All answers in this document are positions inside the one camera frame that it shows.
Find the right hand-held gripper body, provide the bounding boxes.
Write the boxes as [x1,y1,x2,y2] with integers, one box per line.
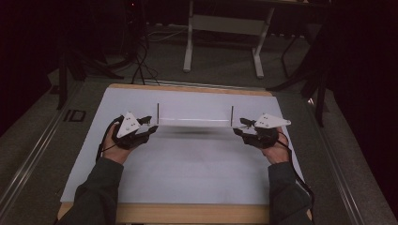
[246,112,292,150]

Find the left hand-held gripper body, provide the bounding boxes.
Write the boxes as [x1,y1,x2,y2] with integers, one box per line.
[111,111,149,151]

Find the person's right hand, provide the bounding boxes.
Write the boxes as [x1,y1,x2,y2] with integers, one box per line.
[260,126,291,166]

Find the person's left hand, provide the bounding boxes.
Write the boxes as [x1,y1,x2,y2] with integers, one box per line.
[101,122,139,166]

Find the white table mat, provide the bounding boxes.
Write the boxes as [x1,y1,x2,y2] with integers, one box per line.
[60,86,306,207]

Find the black metal stand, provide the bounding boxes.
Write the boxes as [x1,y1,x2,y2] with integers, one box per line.
[55,46,125,111]
[266,18,331,128]

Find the wooden table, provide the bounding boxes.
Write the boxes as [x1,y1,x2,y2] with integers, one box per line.
[56,82,314,225]

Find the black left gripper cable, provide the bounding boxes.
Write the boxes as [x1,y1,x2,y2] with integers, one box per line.
[95,115,126,163]

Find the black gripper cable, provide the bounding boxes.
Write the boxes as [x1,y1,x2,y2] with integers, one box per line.
[95,115,126,163]
[276,130,315,221]

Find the black floor cables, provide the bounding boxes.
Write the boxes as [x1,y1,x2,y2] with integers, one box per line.
[130,37,161,86]

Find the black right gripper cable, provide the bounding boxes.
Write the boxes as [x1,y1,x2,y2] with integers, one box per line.
[276,130,315,221]

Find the metal floor rail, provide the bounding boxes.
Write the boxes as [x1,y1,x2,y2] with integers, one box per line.
[143,79,253,92]
[0,82,83,215]
[304,98,368,225]

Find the white floor cable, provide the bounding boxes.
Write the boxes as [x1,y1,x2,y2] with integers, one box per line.
[145,26,190,44]

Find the white metal desk frame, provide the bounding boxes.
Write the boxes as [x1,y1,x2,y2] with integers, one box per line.
[182,0,276,80]

